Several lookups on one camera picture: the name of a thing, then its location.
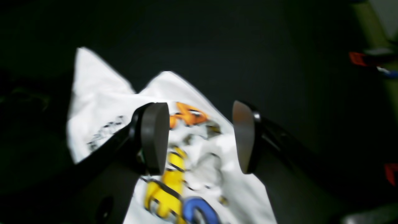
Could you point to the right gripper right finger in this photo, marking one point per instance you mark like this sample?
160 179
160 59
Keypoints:
342 186

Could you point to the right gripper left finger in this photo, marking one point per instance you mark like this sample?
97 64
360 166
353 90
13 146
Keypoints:
98 189

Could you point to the white printed t-shirt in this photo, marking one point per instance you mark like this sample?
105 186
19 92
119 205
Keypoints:
202 182

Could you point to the black table cloth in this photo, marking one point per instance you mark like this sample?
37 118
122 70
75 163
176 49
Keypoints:
287 58

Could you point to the red black clamp far right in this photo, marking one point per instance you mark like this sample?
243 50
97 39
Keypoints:
376 59

